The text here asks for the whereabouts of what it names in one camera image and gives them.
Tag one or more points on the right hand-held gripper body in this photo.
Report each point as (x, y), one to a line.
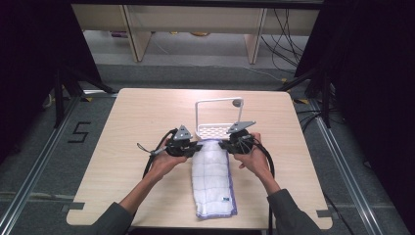
(242, 143)

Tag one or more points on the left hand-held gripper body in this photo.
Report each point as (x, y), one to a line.
(178, 148)

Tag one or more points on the white towel rack with basket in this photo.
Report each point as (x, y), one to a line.
(217, 130)

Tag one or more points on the white towel with purple trim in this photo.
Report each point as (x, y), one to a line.
(212, 179)

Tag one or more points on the person's left hand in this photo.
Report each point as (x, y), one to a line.
(163, 163)

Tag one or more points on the person's right hand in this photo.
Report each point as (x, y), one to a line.
(256, 160)

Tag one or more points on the black metal stand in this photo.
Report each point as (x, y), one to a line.
(324, 98)
(60, 94)

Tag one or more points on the beige wooden desk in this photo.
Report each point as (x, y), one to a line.
(195, 19)

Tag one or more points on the dark curtain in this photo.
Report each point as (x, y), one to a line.
(32, 65)
(375, 81)

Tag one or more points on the aluminium floor rail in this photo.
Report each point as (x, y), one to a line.
(36, 163)
(345, 169)

